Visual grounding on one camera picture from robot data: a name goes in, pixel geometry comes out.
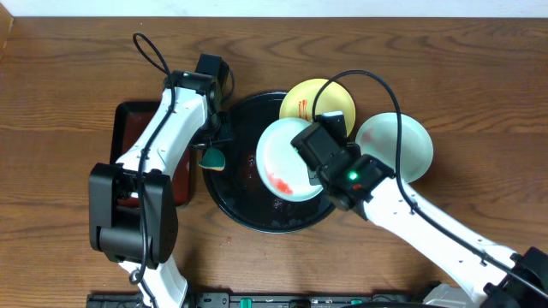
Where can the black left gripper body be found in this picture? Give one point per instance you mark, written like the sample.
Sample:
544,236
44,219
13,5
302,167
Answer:
216,129

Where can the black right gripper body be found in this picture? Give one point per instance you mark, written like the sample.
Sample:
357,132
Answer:
314,175

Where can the green scrubbing sponge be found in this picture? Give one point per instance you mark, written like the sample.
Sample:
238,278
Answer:
213,159

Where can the light green plate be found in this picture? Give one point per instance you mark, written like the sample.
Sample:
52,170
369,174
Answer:
280,167
377,137

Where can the yellow plate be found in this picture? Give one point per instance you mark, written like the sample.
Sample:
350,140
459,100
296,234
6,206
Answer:
298,102

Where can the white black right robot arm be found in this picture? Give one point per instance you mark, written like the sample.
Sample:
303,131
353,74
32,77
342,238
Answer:
491,275

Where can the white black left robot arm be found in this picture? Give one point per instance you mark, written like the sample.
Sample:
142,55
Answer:
132,207

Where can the round black serving tray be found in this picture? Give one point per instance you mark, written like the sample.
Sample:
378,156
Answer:
238,190

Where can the black rectangular water tray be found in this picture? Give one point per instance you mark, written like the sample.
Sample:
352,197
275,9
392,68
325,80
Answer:
131,119

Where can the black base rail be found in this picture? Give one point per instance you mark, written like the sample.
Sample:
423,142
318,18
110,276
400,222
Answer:
225,300

